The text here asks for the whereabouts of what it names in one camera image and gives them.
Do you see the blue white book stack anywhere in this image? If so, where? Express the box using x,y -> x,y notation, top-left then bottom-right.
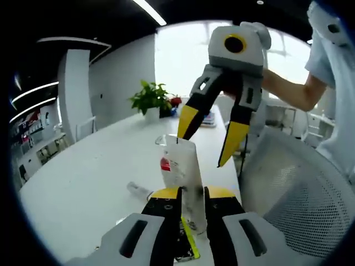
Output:
200,110 -> 217,129

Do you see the white skincare tube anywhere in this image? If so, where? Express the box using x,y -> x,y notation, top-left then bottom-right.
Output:
165,135 -> 208,234

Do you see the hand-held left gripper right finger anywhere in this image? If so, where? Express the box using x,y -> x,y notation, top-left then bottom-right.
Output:
204,186 -> 303,266

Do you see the black cable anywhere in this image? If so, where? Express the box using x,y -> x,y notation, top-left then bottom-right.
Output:
239,132 -> 248,178

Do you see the rectangular ceiling light loop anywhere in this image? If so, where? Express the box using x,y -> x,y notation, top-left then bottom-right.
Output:
35,37 -> 112,65

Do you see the white mesh office chair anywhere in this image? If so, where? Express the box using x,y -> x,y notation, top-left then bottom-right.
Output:
240,126 -> 355,250

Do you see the black pot with red flower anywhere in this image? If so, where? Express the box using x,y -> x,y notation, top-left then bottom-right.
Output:
159,95 -> 183,119

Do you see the long ceiling light strip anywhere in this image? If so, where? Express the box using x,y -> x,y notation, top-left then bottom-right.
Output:
131,0 -> 167,26

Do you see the silver green skincare sachet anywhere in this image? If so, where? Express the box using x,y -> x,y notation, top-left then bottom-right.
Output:
174,216 -> 201,262

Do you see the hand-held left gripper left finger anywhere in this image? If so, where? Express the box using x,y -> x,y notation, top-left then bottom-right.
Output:
83,187 -> 184,266

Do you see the green potted plant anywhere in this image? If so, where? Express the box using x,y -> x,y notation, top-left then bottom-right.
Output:
129,80 -> 175,123

